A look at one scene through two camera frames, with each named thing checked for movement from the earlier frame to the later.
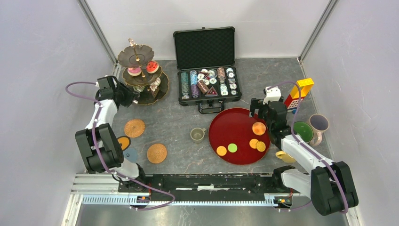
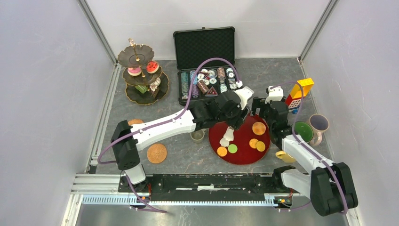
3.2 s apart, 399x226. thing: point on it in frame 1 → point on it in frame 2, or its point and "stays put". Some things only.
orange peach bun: [259, 128] stays put
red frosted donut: [152, 67] stays put
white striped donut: [157, 82] stays put
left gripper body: [126, 95] → [235, 118]
